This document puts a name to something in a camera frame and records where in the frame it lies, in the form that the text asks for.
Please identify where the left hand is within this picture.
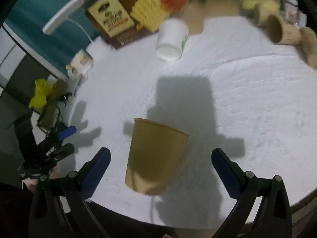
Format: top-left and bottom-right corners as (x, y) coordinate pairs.
(23, 167), (59, 193)

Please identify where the white paper cup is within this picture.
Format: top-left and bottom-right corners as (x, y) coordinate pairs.
(156, 18), (189, 62)

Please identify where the lying brown cup front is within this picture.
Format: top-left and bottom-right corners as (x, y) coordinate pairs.
(266, 14), (301, 45)

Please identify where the cream printed mug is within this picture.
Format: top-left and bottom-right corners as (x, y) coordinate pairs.
(66, 49), (94, 81)

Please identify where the white desk lamp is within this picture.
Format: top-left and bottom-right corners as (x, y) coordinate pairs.
(42, 0), (96, 45)

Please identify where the lying brown cup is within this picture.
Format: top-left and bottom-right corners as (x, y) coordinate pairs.
(254, 3), (276, 27)
(299, 27), (317, 69)
(266, 14), (301, 45)

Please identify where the lying brown cup right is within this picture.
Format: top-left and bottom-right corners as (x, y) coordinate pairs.
(299, 27), (317, 69)

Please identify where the yellow plastic bag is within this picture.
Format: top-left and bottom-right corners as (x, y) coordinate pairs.
(29, 79), (54, 109)

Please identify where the brown paper cup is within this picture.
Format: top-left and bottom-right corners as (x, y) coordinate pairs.
(125, 118), (189, 196)

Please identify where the brown biscuit box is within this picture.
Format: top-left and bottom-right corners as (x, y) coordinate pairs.
(84, 0), (189, 49)

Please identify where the teal left curtain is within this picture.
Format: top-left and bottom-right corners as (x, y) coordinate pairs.
(5, 0), (100, 74)

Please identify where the white tablecloth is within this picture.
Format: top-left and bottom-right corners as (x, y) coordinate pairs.
(59, 17), (316, 229)

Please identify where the lying brown cup back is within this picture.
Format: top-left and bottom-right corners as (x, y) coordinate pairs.
(254, 3), (276, 27)

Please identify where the yellow tissue pack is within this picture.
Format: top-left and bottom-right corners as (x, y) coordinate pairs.
(241, 0), (280, 11)

